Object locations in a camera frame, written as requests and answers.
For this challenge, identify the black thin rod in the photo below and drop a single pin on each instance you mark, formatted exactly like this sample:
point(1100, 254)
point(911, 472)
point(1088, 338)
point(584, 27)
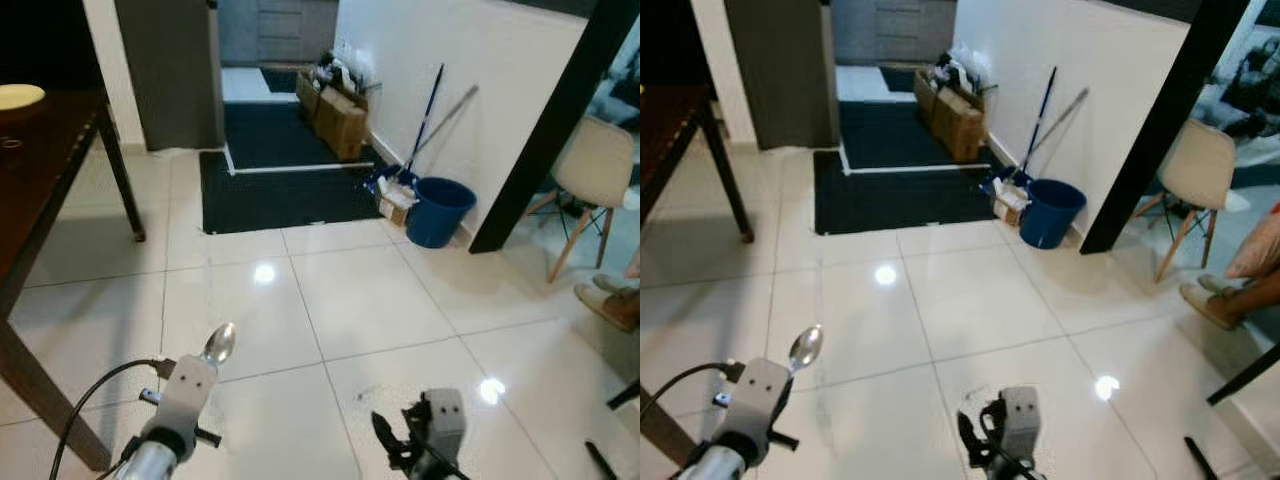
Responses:
point(1200, 458)
point(600, 460)

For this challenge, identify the person's leg in pink cloth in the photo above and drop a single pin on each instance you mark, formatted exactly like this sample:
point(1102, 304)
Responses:
point(1258, 245)

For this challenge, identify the black furniture leg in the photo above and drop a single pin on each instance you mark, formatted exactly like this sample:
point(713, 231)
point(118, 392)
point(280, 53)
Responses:
point(1245, 375)
point(625, 395)

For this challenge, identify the brown cardboard boxes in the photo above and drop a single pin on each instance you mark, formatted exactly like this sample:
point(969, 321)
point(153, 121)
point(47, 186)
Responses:
point(955, 115)
point(338, 115)

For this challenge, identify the blue plastic bucket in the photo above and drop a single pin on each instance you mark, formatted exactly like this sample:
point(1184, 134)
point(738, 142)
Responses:
point(1050, 212)
point(438, 212)

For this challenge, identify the black floor mat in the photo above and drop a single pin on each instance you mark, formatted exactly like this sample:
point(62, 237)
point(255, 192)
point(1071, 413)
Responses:
point(900, 195)
point(285, 195)

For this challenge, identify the black slanted beam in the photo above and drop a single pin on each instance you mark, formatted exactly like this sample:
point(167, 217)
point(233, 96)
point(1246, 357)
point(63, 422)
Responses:
point(1165, 120)
point(550, 120)

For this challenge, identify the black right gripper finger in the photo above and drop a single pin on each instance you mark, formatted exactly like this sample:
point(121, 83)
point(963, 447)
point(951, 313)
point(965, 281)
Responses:
point(414, 420)
point(993, 418)
point(384, 430)
point(968, 430)

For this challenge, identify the silver metal spoon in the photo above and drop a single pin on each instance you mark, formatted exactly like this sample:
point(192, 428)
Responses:
point(219, 343)
point(805, 348)

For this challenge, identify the grey door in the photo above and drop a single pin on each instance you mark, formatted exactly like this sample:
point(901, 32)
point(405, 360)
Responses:
point(785, 75)
point(170, 75)

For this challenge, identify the dark brown wooden table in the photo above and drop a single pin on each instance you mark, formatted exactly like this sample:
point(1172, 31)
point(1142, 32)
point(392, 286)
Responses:
point(670, 130)
point(40, 170)

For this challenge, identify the white crumpled bag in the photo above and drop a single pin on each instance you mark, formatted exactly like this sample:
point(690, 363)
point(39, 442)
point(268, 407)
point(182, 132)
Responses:
point(395, 200)
point(1010, 200)

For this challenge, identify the yellow round plate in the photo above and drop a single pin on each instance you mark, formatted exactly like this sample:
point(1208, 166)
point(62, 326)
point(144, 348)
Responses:
point(18, 96)

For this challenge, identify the white chair with wooden legs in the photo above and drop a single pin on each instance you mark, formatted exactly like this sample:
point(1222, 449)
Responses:
point(1197, 165)
point(595, 165)

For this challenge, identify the person's foot in sandal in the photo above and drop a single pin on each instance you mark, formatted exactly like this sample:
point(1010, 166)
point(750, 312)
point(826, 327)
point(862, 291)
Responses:
point(610, 305)
point(1215, 302)

